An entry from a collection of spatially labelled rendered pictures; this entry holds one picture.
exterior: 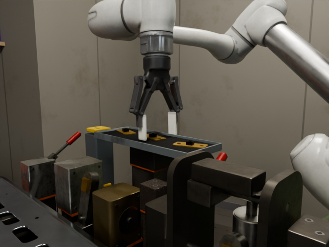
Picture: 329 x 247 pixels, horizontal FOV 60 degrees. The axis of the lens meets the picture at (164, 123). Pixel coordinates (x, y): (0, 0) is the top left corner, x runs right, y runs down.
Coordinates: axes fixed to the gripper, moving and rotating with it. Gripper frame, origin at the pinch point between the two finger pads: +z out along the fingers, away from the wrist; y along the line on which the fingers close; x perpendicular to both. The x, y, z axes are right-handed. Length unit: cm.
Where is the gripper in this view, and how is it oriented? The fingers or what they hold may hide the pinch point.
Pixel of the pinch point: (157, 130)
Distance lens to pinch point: 80.0
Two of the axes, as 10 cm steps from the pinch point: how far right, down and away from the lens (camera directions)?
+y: -7.7, 0.9, -6.3
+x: 6.3, 0.9, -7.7
